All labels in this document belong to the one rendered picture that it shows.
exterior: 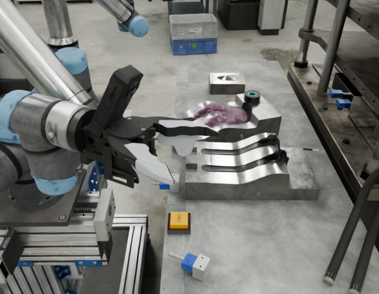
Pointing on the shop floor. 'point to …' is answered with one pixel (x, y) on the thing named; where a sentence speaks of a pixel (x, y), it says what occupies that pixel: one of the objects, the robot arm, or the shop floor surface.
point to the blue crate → (193, 46)
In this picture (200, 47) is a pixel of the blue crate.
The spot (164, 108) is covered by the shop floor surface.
